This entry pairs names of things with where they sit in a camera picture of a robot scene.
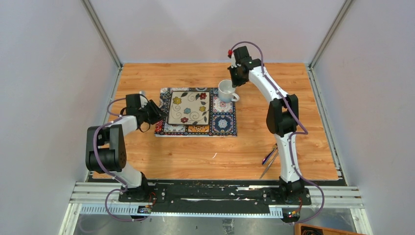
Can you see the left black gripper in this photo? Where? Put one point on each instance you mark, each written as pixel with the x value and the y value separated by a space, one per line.
pixel 158 115

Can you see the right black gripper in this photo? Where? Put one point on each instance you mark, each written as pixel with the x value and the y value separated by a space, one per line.
pixel 236 82

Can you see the square floral plate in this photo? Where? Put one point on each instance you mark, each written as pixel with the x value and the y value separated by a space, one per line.
pixel 189 108

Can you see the white mug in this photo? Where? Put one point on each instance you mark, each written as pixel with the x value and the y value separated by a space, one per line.
pixel 226 92

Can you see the colourful patterned placemat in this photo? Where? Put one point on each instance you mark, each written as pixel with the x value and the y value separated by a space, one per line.
pixel 222 120

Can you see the silver fork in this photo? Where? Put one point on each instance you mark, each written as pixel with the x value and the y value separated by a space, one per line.
pixel 270 163

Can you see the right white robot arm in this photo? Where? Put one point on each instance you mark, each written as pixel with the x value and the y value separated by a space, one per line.
pixel 282 117

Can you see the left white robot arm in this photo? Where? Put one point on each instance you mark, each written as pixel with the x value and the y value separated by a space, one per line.
pixel 106 150

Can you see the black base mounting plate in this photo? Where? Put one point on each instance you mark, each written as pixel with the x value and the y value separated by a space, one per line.
pixel 219 196

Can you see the orange wooden box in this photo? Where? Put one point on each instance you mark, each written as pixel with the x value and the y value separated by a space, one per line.
pixel 305 229

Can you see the purple handled knife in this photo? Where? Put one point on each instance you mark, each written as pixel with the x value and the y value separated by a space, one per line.
pixel 268 155

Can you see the aluminium frame rail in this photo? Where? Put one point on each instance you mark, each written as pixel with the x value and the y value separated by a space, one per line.
pixel 100 198

